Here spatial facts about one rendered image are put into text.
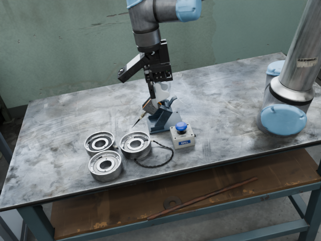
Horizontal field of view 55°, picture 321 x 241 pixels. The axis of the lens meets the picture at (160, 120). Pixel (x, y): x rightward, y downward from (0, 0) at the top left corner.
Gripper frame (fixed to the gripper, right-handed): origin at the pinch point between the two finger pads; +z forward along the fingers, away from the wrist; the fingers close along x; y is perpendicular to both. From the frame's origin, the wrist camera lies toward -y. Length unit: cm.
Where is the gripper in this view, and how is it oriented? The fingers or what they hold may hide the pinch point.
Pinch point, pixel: (154, 102)
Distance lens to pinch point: 100.5
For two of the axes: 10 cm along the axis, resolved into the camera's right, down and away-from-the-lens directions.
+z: 1.7, 8.0, 5.7
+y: 9.8, -1.8, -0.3
